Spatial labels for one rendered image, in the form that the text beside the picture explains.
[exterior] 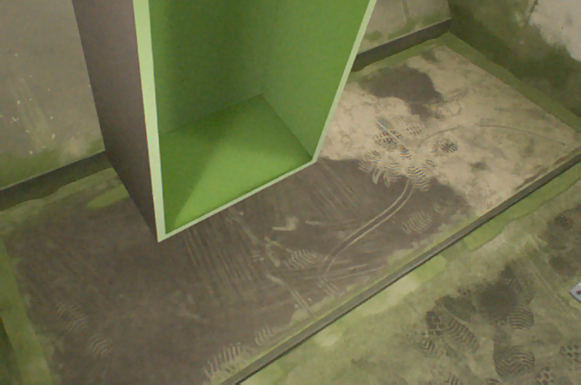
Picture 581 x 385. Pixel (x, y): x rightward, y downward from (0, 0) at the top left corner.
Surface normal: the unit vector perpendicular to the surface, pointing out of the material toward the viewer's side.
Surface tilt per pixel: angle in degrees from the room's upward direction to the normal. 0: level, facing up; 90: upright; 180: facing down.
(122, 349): 0
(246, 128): 12
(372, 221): 0
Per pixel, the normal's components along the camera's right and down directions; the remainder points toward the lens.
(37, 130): 0.51, 0.15
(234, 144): 0.17, -0.55
